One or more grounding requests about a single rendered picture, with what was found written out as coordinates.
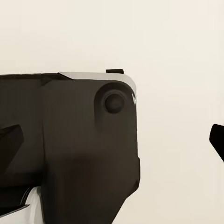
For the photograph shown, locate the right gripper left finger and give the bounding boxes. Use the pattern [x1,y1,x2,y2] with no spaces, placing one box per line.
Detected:
[0,124,24,180]

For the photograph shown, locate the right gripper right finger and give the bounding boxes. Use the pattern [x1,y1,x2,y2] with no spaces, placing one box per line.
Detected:
[209,124,224,162]

